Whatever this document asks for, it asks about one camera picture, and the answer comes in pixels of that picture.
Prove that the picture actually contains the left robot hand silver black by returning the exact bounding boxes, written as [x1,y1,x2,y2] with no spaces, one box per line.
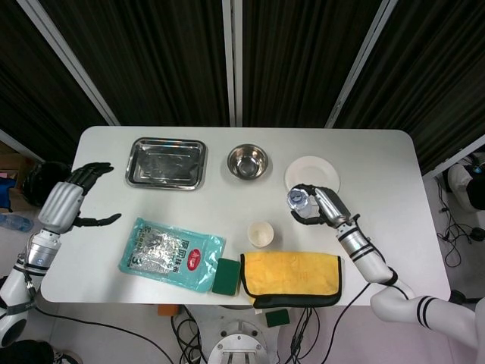
[37,162,122,234]

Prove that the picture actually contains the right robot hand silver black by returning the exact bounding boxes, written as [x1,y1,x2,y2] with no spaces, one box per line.
[289,184,353,231]

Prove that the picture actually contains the clear plastic water bottle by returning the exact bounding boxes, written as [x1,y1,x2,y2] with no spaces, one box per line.
[285,188,315,218]

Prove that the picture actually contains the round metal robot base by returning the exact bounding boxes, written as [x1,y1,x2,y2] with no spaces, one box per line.
[207,318,277,364]

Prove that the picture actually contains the white paper cup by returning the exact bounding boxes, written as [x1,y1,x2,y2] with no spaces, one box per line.
[247,221,274,248]

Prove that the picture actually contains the black trash bag bin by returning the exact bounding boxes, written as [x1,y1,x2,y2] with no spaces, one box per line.
[21,161,75,208]

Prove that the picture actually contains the white round plate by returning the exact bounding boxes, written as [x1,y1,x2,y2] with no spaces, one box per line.
[284,155,342,198]

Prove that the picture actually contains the blue tinted plastic bottle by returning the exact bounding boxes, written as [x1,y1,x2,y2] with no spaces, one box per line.
[0,212,35,233]

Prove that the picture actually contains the cardboard box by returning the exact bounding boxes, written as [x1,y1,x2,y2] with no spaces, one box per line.
[0,142,39,213]

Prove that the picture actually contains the yellow cloth with black trim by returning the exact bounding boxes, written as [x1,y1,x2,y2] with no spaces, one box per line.
[239,250,343,309]

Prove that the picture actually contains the stainless steel bowl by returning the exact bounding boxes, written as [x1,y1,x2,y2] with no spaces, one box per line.
[226,143,271,180]

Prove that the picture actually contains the rectangular stainless steel tray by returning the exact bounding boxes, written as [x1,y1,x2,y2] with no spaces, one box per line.
[124,136,209,192]

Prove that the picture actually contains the teal cleaning cloth package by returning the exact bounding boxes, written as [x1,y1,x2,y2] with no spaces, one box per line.
[119,217,227,294]

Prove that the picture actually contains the green scouring sponge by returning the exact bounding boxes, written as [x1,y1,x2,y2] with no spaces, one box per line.
[264,309,291,329]
[211,257,242,296]

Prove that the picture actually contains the white machine with black parts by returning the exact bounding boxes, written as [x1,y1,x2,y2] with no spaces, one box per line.
[446,151,485,210]

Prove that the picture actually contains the black fabric heap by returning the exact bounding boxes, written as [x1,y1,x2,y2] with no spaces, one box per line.
[0,340,56,364]

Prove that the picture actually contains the white sneaker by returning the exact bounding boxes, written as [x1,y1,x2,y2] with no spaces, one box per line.
[56,350,83,364]

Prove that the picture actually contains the black floor cables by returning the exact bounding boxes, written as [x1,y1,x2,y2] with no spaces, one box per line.
[434,176,485,266]

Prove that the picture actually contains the black cable bundle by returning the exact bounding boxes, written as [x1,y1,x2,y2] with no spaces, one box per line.
[169,305,215,364]
[288,306,321,364]

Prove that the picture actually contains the white partition post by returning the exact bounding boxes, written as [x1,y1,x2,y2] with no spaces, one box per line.
[324,0,396,129]
[221,0,244,128]
[22,0,121,127]

